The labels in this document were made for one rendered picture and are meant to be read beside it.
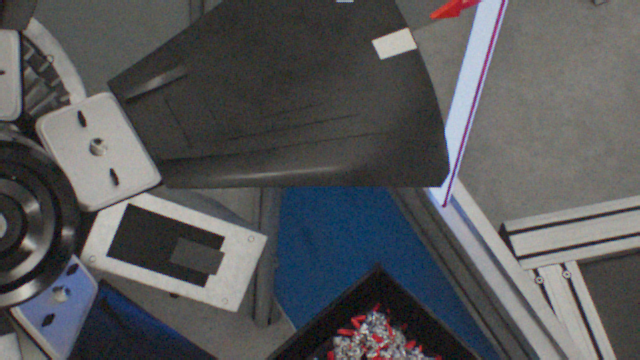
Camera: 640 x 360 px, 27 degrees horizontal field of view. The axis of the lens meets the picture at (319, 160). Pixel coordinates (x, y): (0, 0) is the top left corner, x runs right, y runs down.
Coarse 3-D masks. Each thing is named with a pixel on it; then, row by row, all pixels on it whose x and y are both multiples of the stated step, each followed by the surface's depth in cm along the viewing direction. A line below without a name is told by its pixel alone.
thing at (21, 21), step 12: (0, 0) 87; (12, 0) 87; (24, 0) 87; (36, 0) 86; (0, 12) 87; (12, 12) 87; (24, 12) 87; (0, 24) 87; (12, 24) 87; (24, 24) 87
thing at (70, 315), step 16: (64, 272) 98; (80, 272) 100; (80, 288) 99; (96, 288) 100; (32, 304) 94; (48, 304) 95; (64, 304) 97; (80, 304) 98; (32, 320) 93; (64, 320) 96; (80, 320) 98; (48, 336) 94; (64, 336) 95; (48, 352) 93; (64, 352) 95
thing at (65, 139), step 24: (96, 96) 98; (48, 120) 96; (72, 120) 96; (96, 120) 97; (120, 120) 97; (48, 144) 95; (72, 144) 95; (120, 144) 96; (72, 168) 94; (96, 168) 94; (120, 168) 94; (144, 168) 95; (96, 192) 93; (120, 192) 93
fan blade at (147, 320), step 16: (112, 288) 102; (96, 304) 99; (112, 304) 100; (128, 304) 103; (96, 320) 98; (112, 320) 100; (128, 320) 101; (144, 320) 103; (80, 336) 96; (96, 336) 98; (112, 336) 99; (128, 336) 101; (144, 336) 102; (160, 336) 104; (176, 336) 106; (80, 352) 95; (96, 352) 97; (112, 352) 98; (128, 352) 100; (144, 352) 102; (160, 352) 103; (176, 352) 105; (192, 352) 106
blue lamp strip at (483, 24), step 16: (496, 0) 106; (480, 16) 110; (480, 32) 111; (480, 48) 112; (464, 64) 116; (480, 64) 113; (464, 80) 117; (464, 96) 118; (464, 112) 119; (448, 128) 124; (464, 128) 121; (448, 144) 125; (448, 176) 128; (432, 192) 133
